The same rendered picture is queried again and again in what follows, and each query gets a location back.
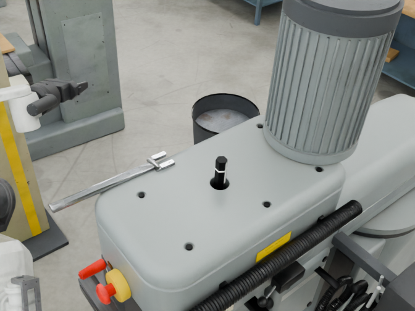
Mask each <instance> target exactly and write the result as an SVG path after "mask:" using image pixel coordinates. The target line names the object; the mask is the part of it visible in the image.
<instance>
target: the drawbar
mask: <svg viewBox="0 0 415 311"><path fill-rule="evenodd" d="M227 161H228V159H227V158H226V157H225V156H218V157H217V159H216V166H215V168H216V169H217V170H218V171H225V164H226V163H227ZM216 169H215V175H214V189H216V190H224V189H225V183H224V177H225V172H218V171H217V170H216Z"/></svg>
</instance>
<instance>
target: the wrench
mask: <svg viewBox="0 0 415 311"><path fill-rule="evenodd" d="M164 157H166V153H165V152H164V151H163V152H160V153H158V154H156V155H153V156H151V157H150V158H147V159H146V161H147V163H145V164H143V165H140V166H138V167H135V168H133V169H131V170H128V171H126V172H123V173H121V174H119V175H116V176H114V177H112V178H110V179H107V180H105V181H102V182H100V183H98V184H96V185H93V186H90V187H89V188H86V189H84V190H81V191H79V192H77V193H75V194H72V195H70V196H67V197H65V198H63V199H60V200H58V201H56V202H53V203H51V204H49V208H50V209H51V211H52V213H56V212H58V211H60V210H62V209H65V208H67V207H70V206H71V205H74V204H76V203H78V202H81V201H84V200H85V199H88V198H90V197H92V196H95V195H97V194H99V193H101V192H103V191H106V190H108V189H111V188H113V187H115V186H117V185H120V184H122V183H124V182H126V181H129V180H131V179H133V178H136V177H138V176H140V175H142V174H145V173H147V172H150V171H151V170H154V169H155V171H156V172H159V171H161V170H164V169H166V168H169V167H171V166H173V165H175V162H174V161H173V160H169V161H167V162H164V163H163V164H160V165H158V164H157V162H156V161H157V160H159V159H162V158H164Z"/></svg>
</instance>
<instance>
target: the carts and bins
mask: <svg viewBox="0 0 415 311"><path fill-rule="evenodd" d="M192 109H193V111H192V110H191V111H192V115H191V116H192V119H193V140H194V145H195V144H198V143H200V142H202V141H204V140H206V139H208V138H211V137H213V136H215V135H217V134H219V133H221V132H223V131H225V130H228V129H230V128H232V127H234V126H237V125H239V124H241V123H243V122H245V121H247V120H249V119H251V118H253V117H256V116H258V115H260V113H259V109H258V108H257V106H256V105H255V104H254V103H253V102H251V101H250V100H249V99H247V98H245V97H242V96H239V95H236V94H229V93H216V94H210V95H207V96H204V97H202V98H201V99H198V100H197V101H196V102H195V103H194V105H193V107H192Z"/></svg>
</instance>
